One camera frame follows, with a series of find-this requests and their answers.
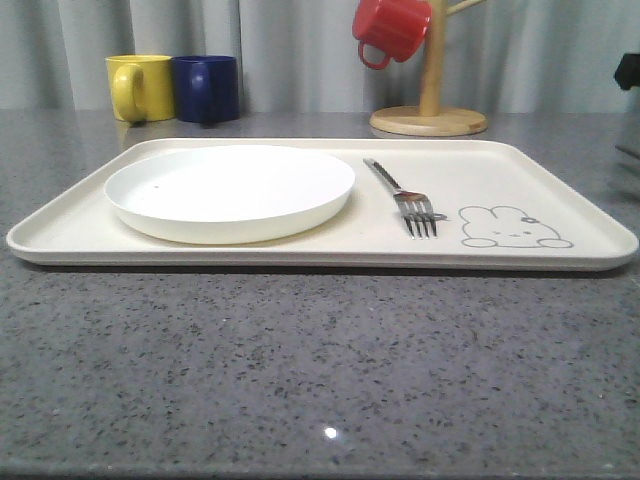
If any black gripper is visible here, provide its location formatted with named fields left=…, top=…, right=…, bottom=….
left=614, top=53, right=640, bottom=91

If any silver metal fork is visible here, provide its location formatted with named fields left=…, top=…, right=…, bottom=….
left=363, top=158, right=437, bottom=239

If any white round plate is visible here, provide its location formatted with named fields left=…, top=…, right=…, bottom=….
left=104, top=145, right=356, bottom=245

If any wooden mug tree stand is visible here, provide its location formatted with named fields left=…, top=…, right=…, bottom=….
left=369, top=1, right=488, bottom=137

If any red ribbed mug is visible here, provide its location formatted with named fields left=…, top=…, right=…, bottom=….
left=352, top=0, right=432, bottom=70

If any cream rabbit serving tray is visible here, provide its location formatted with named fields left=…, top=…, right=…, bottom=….
left=6, top=138, right=639, bottom=271

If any dark blue mug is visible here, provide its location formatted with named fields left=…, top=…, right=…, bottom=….
left=170, top=55, right=240, bottom=123

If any yellow mug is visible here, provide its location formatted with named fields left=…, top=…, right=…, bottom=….
left=105, top=54, right=175, bottom=123

